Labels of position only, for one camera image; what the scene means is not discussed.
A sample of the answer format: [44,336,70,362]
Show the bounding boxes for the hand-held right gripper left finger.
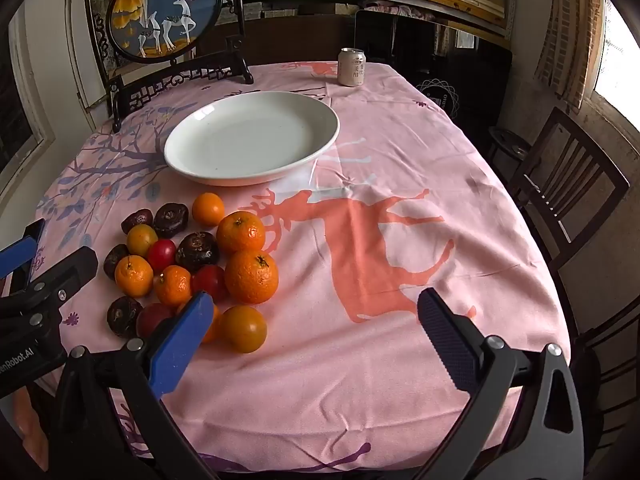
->
[50,290,236,480]

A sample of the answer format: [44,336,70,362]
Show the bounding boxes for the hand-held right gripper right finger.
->
[416,287,587,480]

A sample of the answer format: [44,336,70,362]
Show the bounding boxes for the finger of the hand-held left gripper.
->
[0,218,47,291]
[0,246,99,333]

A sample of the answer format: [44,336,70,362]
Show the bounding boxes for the dark red plum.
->
[135,303,176,339]

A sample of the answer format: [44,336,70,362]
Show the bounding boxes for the dark water chestnut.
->
[153,203,190,239]
[103,244,131,280]
[121,208,154,235]
[106,296,144,338]
[175,231,220,273]

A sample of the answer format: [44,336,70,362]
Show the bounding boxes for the small tangerine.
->
[114,255,154,298]
[153,265,193,308]

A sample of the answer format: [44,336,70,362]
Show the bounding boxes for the red cherry tomato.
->
[146,239,178,273]
[191,265,229,305]

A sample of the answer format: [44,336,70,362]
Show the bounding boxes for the yellowish small orange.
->
[126,224,159,257]

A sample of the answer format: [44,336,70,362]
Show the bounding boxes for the large tangerine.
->
[224,249,280,305]
[216,211,266,255]

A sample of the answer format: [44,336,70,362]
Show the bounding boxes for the white ceramic plate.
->
[164,91,341,187]

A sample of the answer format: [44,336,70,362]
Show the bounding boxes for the white framed dark window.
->
[0,7,57,173]

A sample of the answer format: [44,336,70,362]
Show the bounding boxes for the round black stool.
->
[487,127,542,171]

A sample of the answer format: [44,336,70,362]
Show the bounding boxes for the dark wooden slatted chair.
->
[507,106,632,281]

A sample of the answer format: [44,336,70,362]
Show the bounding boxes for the black panel with white emblem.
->
[415,47,514,128]

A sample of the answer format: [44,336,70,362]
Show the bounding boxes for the round deer table screen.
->
[96,0,255,133]

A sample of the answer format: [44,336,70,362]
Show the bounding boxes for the beige drink can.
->
[338,48,367,88]

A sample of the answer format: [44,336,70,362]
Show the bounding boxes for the bright window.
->
[592,5,640,113]

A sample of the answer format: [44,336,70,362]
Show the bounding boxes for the woven bamboo curtain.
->
[534,0,607,113]

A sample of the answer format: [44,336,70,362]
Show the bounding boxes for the pink folded cloth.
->
[375,2,437,22]

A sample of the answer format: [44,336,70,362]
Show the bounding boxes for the white wall shelf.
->
[240,0,518,41]

